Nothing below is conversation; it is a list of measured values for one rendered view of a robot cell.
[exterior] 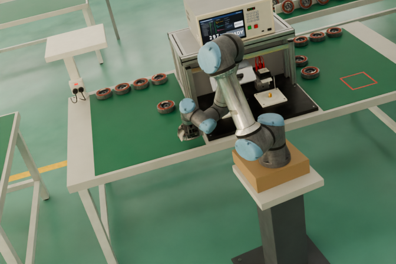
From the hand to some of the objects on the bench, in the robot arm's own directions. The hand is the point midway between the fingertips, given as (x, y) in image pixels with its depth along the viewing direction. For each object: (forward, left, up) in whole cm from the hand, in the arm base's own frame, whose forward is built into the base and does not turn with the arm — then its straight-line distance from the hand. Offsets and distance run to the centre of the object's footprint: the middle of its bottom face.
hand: (190, 133), depth 249 cm
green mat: (+42, +27, -5) cm, 50 cm away
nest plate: (+24, -51, -2) cm, 57 cm away
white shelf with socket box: (+75, +55, -4) cm, 93 cm away
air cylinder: (+39, -50, -1) cm, 63 cm away
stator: (+43, +10, -4) cm, 44 cm away
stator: (+43, -83, -2) cm, 93 cm away
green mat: (+51, -102, -1) cm, 114 cm away
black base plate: (+25, -39, -5) cm, 46 cm away
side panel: (+61, -4, -3) cm, 61 cm away
